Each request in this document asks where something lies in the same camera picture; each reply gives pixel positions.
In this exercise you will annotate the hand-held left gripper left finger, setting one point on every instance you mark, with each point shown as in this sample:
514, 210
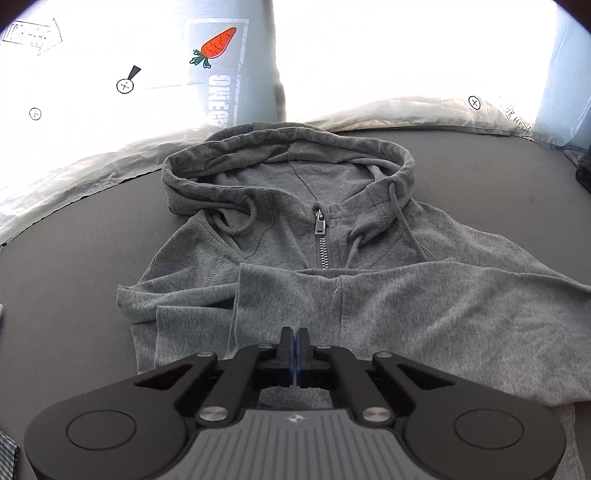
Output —
289, 346

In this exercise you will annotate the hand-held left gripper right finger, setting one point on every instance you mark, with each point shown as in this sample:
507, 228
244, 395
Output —
302, 346

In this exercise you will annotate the grey zip hoodie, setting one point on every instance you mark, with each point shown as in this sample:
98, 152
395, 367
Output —
392, 304

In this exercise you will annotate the checkered shirt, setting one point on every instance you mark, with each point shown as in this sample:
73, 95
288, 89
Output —
8, 454

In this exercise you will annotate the white printed curtain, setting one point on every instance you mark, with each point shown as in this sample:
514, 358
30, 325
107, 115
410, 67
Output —
392, 55

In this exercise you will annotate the folded blue jeans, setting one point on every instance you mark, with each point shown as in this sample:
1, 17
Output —
585, 179

